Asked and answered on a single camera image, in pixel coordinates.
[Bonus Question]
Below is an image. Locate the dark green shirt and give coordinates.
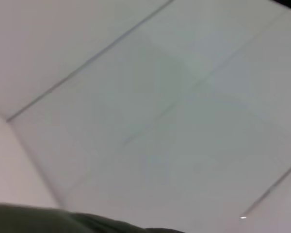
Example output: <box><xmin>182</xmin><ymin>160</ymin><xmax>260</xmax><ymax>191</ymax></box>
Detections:
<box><xmin>0</xmin><ymin>202</ymin><xmax>185</xmax><ymax>233</ymax></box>

